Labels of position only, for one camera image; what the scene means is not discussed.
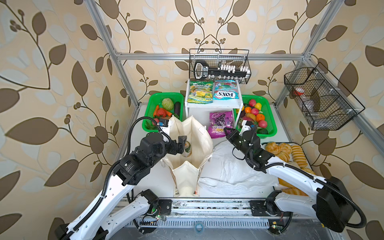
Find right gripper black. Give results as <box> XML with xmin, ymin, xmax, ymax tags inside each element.
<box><xmin>224</xmin><ymin>126</ymin><xmax>251</xmax><ymax>160</ymax></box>

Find green tin can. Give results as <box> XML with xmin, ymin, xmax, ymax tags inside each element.
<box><xmin>182</xmin><ymin>141</ymin><xmax>192</xmax><ymax>158</ymax></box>

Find purple candy bag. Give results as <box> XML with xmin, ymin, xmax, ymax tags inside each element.
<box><xmin>208</xmin><ymin>111</ymin><xmax>234</xmax><ymax>139</ymax></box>

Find cream floral tote bag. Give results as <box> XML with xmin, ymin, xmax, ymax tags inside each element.
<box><xmin>163</xmin><ymin>116</ymin><xmax>213</xmax><ymax>198</ymax></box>

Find Fox's candy bag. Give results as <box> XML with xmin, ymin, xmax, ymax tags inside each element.
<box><xmin>213</xmin><ymin>80</ymin><xmax>239</xmax><ymax>100</ymax></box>

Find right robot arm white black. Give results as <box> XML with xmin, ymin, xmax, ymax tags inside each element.
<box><xmin>224</xmin><ymin>127</ymin><xmax>367</xmax><ymax>233</ymax></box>

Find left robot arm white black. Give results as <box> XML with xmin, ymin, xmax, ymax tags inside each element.
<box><xmin>55</xmin><ymin>133</ymin><xmax>187</xmax><ymax>240</ymax></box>

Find white plastic grocery bag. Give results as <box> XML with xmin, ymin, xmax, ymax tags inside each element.
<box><xmin>198</xmin><ymin>141</ymin><xmax>279</xmax><ymax>197</ymax></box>

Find dark purple eggplant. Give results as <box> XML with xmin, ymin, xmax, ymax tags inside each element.
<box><xmin>174</xmin><ymin>102</ymin><xmax>181</xmax><ymax>118</ymax></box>

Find orange fruit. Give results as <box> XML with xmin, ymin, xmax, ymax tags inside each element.
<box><xmin>256</xmin><ymin>113</ymin><xmax>265</xmax><ymax>122</ymax></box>

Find red apple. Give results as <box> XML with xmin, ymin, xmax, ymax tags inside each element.
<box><xmin>258</xmin><ymin>120</ymin><xmax>268</xmax><ymax>129</ymax></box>

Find white two-tier shelf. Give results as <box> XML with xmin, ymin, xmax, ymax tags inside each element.
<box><xmin>185</xmin><ymin>79</ymin><xmax>244</xmax><ymax>117</ymax></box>

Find red tomato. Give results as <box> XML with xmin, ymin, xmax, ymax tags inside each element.
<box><xmin>156</xmin><ymin>108</ymin><xmax>168</xmax><ymax>118</ymax></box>

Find green cabbage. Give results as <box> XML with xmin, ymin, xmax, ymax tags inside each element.
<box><xmin>162</xmin><ymin>98</ymin><xmax>174</xmax><ymax>112</ymax></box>

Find left green plastic basket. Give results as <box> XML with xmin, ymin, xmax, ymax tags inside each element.
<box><xmin>145</xmin><ymin>93</ymin><xmax>185</xmax><ymax>122</ymax></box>

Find green plastic basket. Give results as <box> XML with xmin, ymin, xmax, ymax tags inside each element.
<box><xmin>233</xmin><ymin>95</ymin><xmax>278</xmax><ymax>139</ymax></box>
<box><xmin>145</xmin><ymin>93</ymin><xmax>185</xmax><ymax>122</ymax></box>

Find orange carrot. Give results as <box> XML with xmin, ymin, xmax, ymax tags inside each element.
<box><xmin>153</xmin><ymin>105</ymin><xmax>160</xmax><ymax>117</ymax></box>

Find yellow lemon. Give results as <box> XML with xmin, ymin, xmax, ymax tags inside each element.
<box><xmin>254</xmin><ymin>103</ymin><xmax>262</xmax><ymax>111</ymax></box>

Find right green plastic basket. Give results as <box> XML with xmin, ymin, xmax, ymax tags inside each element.
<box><xmin>233</xmin><ymin>95</ymin><xmax>278</xmax><ymax>139</ymax></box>

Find croissant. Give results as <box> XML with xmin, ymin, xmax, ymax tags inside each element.
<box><xmin>265</xmin><ymin>142</ymin><xmax>282</xmax><ymax>156</ymax></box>

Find yellow green snack bag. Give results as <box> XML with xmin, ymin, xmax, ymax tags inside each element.
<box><xmin>187</xmin><ymin>81</ymin><xmax>214</xmax><ymax>104</ymax></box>

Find black bread tray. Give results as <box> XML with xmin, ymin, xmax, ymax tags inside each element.
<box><xmin>258</xmin><ymin>148</ymin><xmax>322</xmax><ymax>199</ymax></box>

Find sliced bread loaf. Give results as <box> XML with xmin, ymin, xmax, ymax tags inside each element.
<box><xmin>292</xmin><ymin>145</ymin><xmax>308</xmax><ymax>168</ymax></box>

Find plastic bottle red cap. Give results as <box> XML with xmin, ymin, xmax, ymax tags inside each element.
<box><xmin>293</xmin><ymin>88</ymin><xmax>315</xmax><ymax>112</ymax></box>

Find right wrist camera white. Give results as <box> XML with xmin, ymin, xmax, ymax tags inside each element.
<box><xmin>240</xmin><ymin>120</ymin><xmax>255</xmax><ymax>136</ymax></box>

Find back black wire basket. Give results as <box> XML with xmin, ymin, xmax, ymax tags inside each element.
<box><xmin>189</xmin><ymin>48</ymin><xmax>252</xmax><ymax>85</ymax></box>

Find black wire basket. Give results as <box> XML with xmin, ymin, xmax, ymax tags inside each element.
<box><xmin>189</xmin><ymin>48</ymin><xmax>252</xmax><ymax>85</ymax></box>
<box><xmin>284</xmin><ymin>62</ymin><xmax>366</xmax><ymax>131</ymax></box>

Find right black wire basket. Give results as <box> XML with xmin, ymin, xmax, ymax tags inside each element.
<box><xmin>284</xmin><ymin>62</ymin><xmax>366</xmax><ymax>131</ymax></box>

